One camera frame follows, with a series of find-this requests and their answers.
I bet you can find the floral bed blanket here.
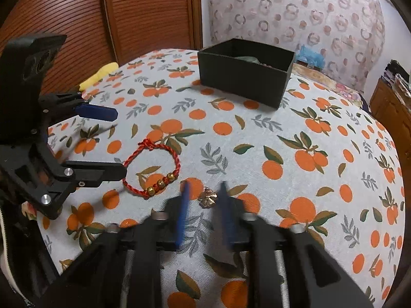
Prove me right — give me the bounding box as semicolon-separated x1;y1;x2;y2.
293;63;370;113

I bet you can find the circle pattern curtain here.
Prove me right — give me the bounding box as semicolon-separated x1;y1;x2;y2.
209;0;385;92

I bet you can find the green jade bangle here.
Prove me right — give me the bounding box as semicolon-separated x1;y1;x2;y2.
236;56;266;66

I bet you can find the orange print cloth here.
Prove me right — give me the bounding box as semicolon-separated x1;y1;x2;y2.
36;48;407;308

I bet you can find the gold flower brooch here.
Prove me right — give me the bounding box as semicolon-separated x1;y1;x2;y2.
198;187;217;209

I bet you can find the red braided cord bracelet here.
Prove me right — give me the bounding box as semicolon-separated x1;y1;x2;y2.
121;137;181;200

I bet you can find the blue tissue box cover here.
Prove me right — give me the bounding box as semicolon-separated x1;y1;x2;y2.
295;45;325;70

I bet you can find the wooden sideboard cabinet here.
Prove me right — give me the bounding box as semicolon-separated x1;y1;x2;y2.
368;76;411;180

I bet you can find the black jewelry box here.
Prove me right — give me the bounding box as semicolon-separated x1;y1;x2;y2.
197;38;295;109

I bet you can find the pile of folded clothes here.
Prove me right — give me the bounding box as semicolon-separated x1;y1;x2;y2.
383;59;410;99

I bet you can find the brown louvered wardrobe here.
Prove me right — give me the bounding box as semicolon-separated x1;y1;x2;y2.
1;0;203;93

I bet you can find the yellow plush toy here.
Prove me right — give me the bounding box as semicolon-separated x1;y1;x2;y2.
79;62;118;92

